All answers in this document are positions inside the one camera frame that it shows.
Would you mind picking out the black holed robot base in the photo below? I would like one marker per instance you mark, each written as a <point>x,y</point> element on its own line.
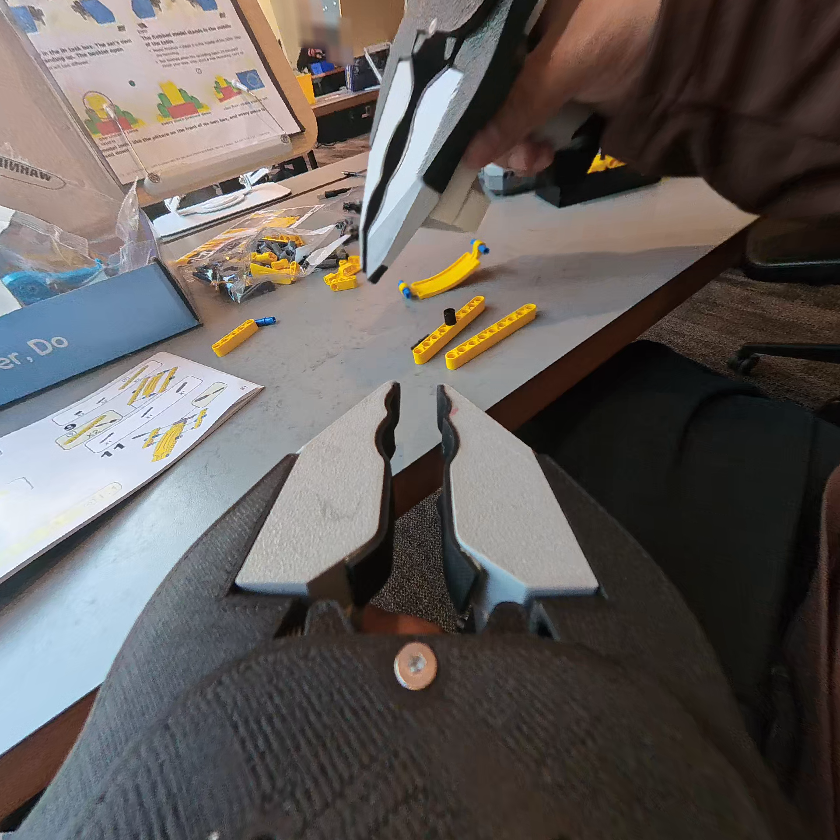
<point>590,184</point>

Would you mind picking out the clear bag yellow connectors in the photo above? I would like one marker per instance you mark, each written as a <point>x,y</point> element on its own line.
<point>262,262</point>

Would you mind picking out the long yellow holed beam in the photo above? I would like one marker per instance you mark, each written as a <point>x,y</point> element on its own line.
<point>459,321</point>
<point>492,336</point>

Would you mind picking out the yellow angled panel piece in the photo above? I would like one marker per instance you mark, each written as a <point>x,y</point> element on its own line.
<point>338,281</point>

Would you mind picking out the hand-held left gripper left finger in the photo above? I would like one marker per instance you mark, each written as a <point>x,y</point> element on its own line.
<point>321,512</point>

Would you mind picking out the tan sign board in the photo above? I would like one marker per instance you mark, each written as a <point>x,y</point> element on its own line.
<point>275,65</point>

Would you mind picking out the black office chair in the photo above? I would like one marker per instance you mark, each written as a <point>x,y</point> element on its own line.
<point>787,249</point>

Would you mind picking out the short thick yellow beam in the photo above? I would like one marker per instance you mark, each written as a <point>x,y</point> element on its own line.
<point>235,337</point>

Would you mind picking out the blue robot part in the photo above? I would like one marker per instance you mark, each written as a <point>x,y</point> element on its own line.
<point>39,285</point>

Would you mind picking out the grey desk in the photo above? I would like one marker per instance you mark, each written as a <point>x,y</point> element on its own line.
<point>590,262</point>

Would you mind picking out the white instruction booklet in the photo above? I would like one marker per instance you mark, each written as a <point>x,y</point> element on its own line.
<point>98,453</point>

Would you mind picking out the flat grey stand base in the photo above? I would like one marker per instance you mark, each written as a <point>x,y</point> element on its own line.
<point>216,200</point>

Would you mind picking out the person's right hand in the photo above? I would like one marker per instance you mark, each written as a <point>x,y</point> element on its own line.
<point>564,65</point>

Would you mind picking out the grey robot hub block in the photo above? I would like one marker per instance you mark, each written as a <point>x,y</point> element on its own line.
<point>508,182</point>

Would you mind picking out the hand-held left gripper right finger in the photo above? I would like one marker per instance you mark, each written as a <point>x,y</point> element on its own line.
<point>518,518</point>

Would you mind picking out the yellow curved panel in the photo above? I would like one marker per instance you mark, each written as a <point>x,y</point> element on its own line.
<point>446,274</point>

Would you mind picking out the person's torso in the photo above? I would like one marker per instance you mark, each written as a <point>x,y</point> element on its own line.
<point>820,656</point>

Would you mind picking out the blue cardboard kit box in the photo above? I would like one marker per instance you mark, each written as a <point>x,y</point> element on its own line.
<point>85,334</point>

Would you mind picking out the clear printed plastic bag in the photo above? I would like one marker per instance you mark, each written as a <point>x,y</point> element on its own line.
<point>59,223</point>

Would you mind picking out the person's right forearm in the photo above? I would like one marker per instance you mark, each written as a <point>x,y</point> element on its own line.
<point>722,98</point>

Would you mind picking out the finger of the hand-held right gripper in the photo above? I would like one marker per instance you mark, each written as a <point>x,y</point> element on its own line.
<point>426,144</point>
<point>390,111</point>

